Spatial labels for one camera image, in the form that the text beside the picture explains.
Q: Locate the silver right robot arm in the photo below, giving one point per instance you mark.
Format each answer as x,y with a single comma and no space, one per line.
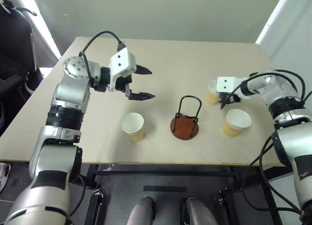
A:
285,95

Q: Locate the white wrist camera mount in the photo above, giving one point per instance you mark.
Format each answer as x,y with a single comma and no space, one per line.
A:
120,61
226,83

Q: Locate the white partition panel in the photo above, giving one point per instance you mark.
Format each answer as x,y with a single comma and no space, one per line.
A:
287,20

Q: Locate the white sneaker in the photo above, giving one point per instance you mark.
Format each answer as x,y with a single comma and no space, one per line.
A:
4,176

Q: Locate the paper cup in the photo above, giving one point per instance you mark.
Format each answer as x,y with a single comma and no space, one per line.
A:
211,96
132,126
235,123

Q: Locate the black tape strip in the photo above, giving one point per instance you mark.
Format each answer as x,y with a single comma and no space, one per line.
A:
165,189

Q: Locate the dark grey rounded shape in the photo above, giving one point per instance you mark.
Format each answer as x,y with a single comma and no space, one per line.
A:
200,212
142,211

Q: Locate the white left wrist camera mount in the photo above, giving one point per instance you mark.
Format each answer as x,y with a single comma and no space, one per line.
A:
120,61

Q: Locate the black office chair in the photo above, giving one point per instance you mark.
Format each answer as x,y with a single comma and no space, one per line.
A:
14,51

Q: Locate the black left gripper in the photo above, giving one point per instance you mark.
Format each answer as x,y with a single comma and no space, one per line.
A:
123,83

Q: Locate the black metal table frame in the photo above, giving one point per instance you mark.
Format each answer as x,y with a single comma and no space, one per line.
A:
158,172

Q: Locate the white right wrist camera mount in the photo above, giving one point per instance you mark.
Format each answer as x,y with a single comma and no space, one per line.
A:
226,83

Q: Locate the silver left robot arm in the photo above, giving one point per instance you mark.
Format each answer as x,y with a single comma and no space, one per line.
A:
70,88

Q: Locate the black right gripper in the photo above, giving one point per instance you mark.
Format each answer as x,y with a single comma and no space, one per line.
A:
232,97

